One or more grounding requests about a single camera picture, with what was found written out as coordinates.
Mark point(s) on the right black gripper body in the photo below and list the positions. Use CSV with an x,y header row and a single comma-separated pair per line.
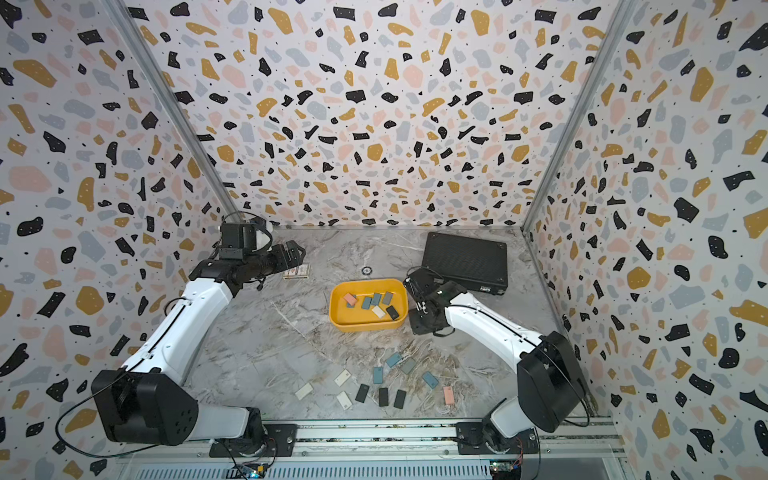
x,y
419,323

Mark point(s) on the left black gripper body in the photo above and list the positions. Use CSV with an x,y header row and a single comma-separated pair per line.
x,y
266,263

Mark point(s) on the black eraser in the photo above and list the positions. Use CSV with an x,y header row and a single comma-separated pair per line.
x,y
383,397
400,398
362,393
393,313

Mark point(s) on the white eraser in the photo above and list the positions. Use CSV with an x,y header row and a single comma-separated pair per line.
x,y
381,314
344,400
342,378
304,391

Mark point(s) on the yellow plastic storage box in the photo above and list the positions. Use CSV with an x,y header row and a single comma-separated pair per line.
x,y
359,320

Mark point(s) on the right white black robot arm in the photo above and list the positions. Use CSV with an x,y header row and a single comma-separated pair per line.
x,y
550,383

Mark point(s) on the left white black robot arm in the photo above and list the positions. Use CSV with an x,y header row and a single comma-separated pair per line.
x,y
144,401

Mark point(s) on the small card box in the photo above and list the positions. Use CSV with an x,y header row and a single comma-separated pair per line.
x,y
299,272

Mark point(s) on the white eraser bottom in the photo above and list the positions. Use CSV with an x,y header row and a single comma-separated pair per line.
x,y
344,400

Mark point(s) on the black hard case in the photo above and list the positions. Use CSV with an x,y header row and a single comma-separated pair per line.
x,y
475,264

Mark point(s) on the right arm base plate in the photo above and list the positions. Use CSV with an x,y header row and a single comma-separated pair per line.
x,y
480,438

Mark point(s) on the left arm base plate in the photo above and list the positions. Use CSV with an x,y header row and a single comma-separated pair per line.
x,y
278,440

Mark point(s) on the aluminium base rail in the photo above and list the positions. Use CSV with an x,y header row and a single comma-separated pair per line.
x,y
394,449

